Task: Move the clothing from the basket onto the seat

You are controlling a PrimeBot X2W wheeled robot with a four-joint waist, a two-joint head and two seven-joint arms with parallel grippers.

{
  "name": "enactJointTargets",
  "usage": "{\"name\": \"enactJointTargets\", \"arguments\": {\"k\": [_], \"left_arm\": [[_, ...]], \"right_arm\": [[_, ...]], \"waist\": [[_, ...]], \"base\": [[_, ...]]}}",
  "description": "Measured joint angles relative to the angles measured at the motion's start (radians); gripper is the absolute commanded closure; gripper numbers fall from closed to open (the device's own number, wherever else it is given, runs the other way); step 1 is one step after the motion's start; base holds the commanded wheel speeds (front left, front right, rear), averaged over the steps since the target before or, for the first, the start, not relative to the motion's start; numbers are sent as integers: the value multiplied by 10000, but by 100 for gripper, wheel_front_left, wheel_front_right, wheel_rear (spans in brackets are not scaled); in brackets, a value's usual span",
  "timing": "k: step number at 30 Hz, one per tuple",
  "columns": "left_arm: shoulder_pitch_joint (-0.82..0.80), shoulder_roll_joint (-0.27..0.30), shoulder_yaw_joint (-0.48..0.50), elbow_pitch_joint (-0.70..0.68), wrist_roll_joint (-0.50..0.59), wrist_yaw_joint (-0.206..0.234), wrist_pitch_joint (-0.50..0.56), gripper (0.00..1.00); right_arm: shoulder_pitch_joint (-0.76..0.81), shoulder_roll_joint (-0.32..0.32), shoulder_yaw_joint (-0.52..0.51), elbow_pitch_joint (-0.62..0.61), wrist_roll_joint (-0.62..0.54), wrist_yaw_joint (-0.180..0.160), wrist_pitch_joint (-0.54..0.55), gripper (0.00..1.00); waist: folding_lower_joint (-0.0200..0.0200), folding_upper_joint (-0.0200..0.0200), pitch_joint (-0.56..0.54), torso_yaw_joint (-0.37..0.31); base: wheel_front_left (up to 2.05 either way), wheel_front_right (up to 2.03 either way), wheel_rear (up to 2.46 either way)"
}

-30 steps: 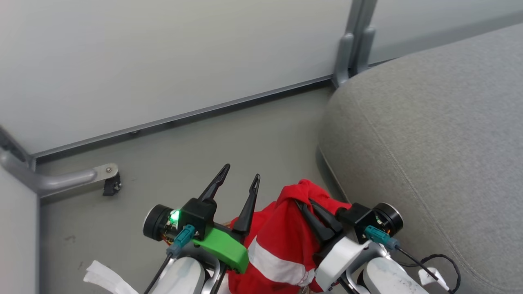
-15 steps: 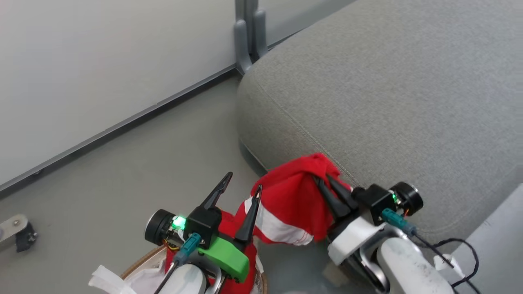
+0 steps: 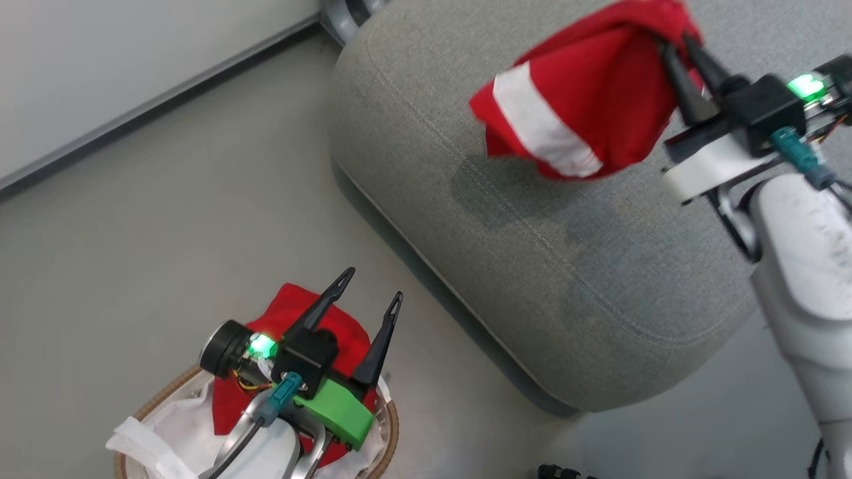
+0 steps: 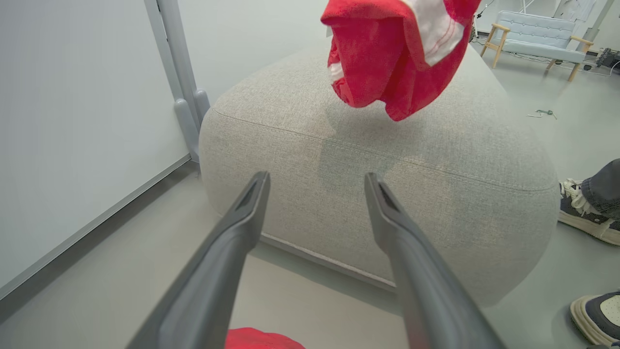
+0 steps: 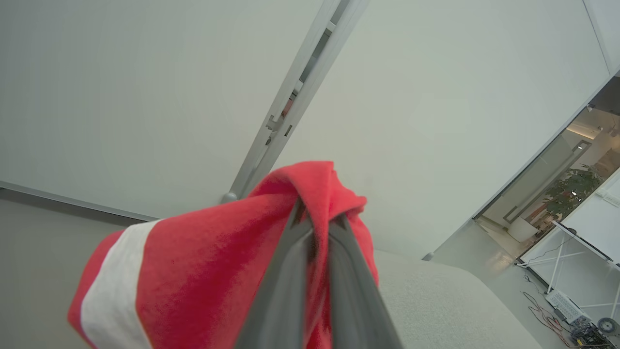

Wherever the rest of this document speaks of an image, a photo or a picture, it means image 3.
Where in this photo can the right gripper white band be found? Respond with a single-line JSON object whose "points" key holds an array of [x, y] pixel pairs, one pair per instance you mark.
{"points": [[759, 116]]}

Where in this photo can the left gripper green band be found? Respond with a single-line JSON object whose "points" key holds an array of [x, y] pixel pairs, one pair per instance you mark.
{"points": [[307, 356]]}

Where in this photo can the red garment with white stripe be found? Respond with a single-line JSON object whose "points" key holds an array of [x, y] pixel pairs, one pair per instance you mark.
{"points": [[586, 86]]}

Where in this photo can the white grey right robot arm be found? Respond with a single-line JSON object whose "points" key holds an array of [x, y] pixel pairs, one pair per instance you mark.
{"points": [[805, 266]]}

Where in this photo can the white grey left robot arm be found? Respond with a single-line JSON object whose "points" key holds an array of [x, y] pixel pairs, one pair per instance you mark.
{"points": [[266, 449]]}

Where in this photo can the round wicker laundry basket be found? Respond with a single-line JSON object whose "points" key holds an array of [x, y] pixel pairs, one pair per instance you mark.
{"points": [[393, 426]]}

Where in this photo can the white fabric basket liner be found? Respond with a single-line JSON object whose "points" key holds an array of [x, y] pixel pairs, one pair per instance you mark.
{"points": [[173, 432]]}

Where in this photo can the grey fabric sofa seat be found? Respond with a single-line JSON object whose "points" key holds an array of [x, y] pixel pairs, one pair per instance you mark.
{"points": [[532, 219]]}

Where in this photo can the plain red garment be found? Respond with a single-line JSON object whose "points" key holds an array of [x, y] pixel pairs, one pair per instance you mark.
{"points": [[293, 313]]}

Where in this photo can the small black object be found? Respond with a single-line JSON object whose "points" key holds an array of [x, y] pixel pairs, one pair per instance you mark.
{"points": [[562, 472]]}

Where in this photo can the grey round metal object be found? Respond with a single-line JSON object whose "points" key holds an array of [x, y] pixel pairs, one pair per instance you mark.
{"points": [[346, 14]]}

